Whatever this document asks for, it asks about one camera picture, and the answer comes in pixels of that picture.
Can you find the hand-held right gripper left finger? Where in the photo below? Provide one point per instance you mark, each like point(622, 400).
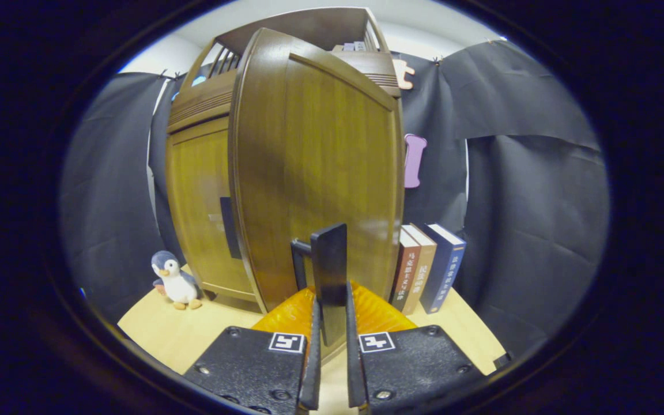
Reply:
point(311, 374)

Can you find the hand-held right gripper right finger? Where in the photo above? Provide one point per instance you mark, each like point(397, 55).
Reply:
point(354, 374)

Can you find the wooden cabinet door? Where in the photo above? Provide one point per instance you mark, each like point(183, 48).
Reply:
point(193, 202)
point(320, 161)

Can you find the wooden double-door shoe cabinet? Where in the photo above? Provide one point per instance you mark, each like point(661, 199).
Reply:
point(320, 29)

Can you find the tan hardcover book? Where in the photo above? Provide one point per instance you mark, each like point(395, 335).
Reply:
point(424, 271)

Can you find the navy hardcover book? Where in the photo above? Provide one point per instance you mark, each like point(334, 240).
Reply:
point(446, 271)

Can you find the penguin plush toy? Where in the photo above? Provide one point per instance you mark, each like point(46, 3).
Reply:
point(177, 282)

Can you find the black backdrop cloth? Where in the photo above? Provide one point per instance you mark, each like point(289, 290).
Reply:
point(539, 219)

